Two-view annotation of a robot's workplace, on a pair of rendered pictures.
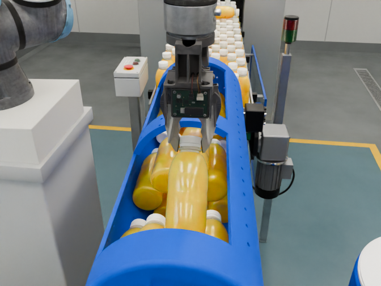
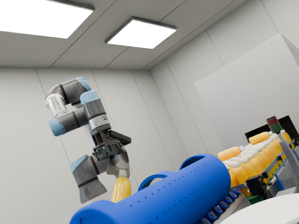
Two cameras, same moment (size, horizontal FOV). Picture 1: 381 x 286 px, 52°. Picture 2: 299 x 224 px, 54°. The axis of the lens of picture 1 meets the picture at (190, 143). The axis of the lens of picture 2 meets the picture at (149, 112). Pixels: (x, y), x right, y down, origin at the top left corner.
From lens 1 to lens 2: 0.85 m
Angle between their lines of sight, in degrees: 49
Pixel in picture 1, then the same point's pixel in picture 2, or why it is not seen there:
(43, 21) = not seen: hidden behind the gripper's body
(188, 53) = (94, 134)
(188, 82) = (98, 144)
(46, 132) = not seen: hidden behind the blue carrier
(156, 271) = (79, 214)
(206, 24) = (98, 122)
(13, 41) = (92, 169)
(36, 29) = (100, 162)
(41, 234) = not seen: outside the picture
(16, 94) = (94, 192)
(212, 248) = (102, 202)
